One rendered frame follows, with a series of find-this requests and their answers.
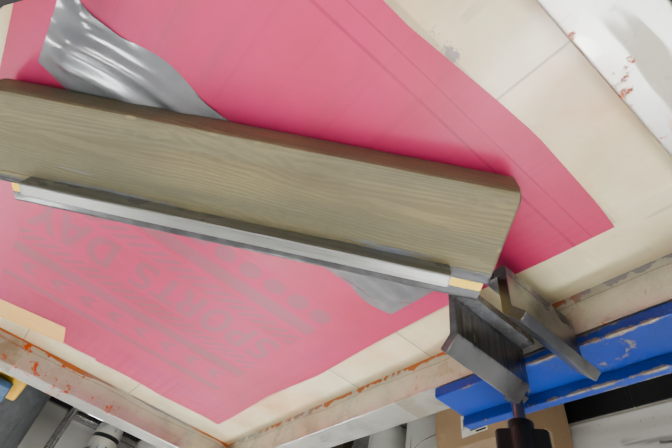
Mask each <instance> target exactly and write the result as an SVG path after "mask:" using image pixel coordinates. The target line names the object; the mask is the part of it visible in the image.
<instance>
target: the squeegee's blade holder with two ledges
mask: <svg viewBox="0 0 672 448"><path fill-rule="evenodd" d="M19 189H20V193H21V194H22V195H25V196H29V197H34V198H39V199H43V200H48V201H52V202H57V203H62V204H66V205H71V206H75V207H80V208H85V209H89V210H94V211H98V212H103V213H108V214H112V215H117V216H121V217H126V218H131V219H135V220H140V221H145V222H149V223H154V224H158V225H163V226H168V227H172V228H177V229H181V230H186V231H191V232H195V233H200V234H204V235H209V236H214V237H218V238H223V239H227V240H232V241H237V242H241V243H246V244H250V245H255V246H260V247H264V248H269V249H273V250H278V251H283V252H287V253H292V254H296V255H301V256H306V257H310V258H315V259H320V260H324V261H329V262H333V263H338V264H343V265H347V266H352V267H356V268H361V269H366V270H370V271H375V272H379V273H384V274H389V275H393V276H398V277H402V278H407V279H412V280H416V281H421V282H425V283H430V284H435V285H439V286H444V287H447V286H448V285H449V282H450V279H451V276H452V275H451V268H450V265H446V264H442V263H437V262H432V261H428V260H423V259H418V258H413V257H409V256H404V255H399V254H395V253H390V252H385V251H381V250H376V249H371V248H367V247H362V246H357V245H352V244H348V243H343V242H338V241H334V240H329V239H324V238H320V237H315V236H310V235H306V234H301V233H296V232H291V231H287V230H282V229H277V228H273V227H268V226H263V225H259V224H254V223H249V222H245V221H240V220H235V219H230V218H226V217H221V216H216V215H212V214H207V213H202V212H198V211H193V210H188V209H184V208H179V207H174V206H169V205H165V204H160V203H155V202H151V201H146V200H141V199H137V198H132V197H127V196H123V195H118V194H113V193H108V192H104V191H99V190H94V189H90V188H85V187H80V186H76V185H71V184H66V183H62V182H57V181H52V180H47V179H43V178H38V177H33V176H31V177H29V178H27V179H25V180H23V181H21V182H19Z"/></svg>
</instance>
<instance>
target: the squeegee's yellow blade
mask: <svg viewBox="0 0 672 448"><path fill-rule="evenodd" d="M11 183H12V182H11ZM12 188H13V190H14V191H18V192H20V189H19V184H17V183H12ZM449 285H452V286H457V287H461V288H466V289H471V290H475V291H481V288H482V286H483V284H482V283H477V282H473V281H468V280H463V279H459V278H454V277H451V279H450V282H449Z"/></svg>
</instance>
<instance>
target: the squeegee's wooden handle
mask: <svg viewBox="0 0 672 448"><path fill-rule="evenodd" d="M31 176H33V177H38V178H43V179H47V180H52V181H57V182H62V183H66V184H71V185H76V186H80V187H85V188H90V189H94V190H99V191H104V192H108V193H113V194H118V195H123V196H127V197H132V198H137V199H141V200H146V201H151V202H155V203H160V204H165V205H169V206H174V207H179V208H184V209H188V210H193V211H198V212H202V213H207V214H212V215H216V216H221V217H226V218H230V219H235V220H240V221H245V222H249V223H254V224H259V225H263V226H268V227H273V228H277V229H282V230H287V231H291V232H296V233H301V234H306V235H310V236H315V237H320V238H324V239H329V240H334V241H338V242H343V243H348V244H352V245H357V246H362V247H367V248H371V249H376V250H381V251H385V252H390V253H395V254H399V255H404V256H409V257H413V258H418V259H423V260H428V261H432V262H437V263H442V264H446V265H450V268H451V275H452V276H451V277H454V278H459V279H463V280H468V281H473V282H477V283H482V284H487V283H488V282H489V281H490V279H491V276H492V274H493V271H494V269H495V266H496V264H497V261H498V259H499V256H500V254H501V251H502V249H503V246H504V243H505V241H506V238H507V236H508V233H509V231H510V228H511V226H512V223H513V221H514V218H515V216H516V213H517V211H518V208H519V206H520V203H521V190H520V187H519V185H518V184H517V182H516V180H515V178H514V177H510V176H505V175H500V174H495V173H490V172H485V171H480V170H475V169H469V168H464V167H459V166H454V165H449V164H444V163H439V162H434V161H428V160H423V159H418V158H413V157H408V156H403V155H398V154H393V153H387V152H382V151H377V150H372V149H367V148H362V147H357V146H352V145H346V144H341V143H336V142H331V141H326V140H321V139H316V138H311V137H305V136H300V135H295V134H290V133H285V132H280V131H275V130H270V129H264V128H259V127H254V126H249V125H244V124H239V123H234V122H229V121H223V120H218V119H213V118H208V117H203V116H198V115H191V114H182V113H177V112H174V111H172V110H167V109H162V108H157V107H152V106H147V105H138V104H131V103H126V102H122V101H119V100H116V99H111V98H106V97H101V96H95V95H90V94H85V93H80V92H75V91H70V90H65V89H60V88H54V87H49V86H44V85H39V84H34V83H29V82H24V81H19V80H13V79H8V78H5V79H0V180H3V181H8V182H12V183H17V184H19V182H21V181H23V180H25V179H27V178H29V177H31Z"/></svg>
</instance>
